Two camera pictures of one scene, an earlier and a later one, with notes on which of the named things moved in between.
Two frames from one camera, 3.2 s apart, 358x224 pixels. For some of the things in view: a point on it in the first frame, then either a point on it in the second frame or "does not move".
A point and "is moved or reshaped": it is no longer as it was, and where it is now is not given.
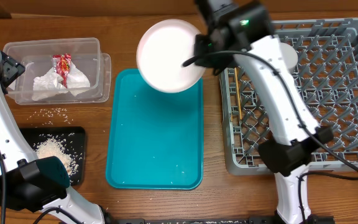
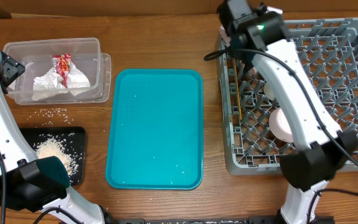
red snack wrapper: (61, 66) does not move
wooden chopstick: (237, 89) does not move
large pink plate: (162, 48) is moved or reshaped
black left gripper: (13, 69) does not move
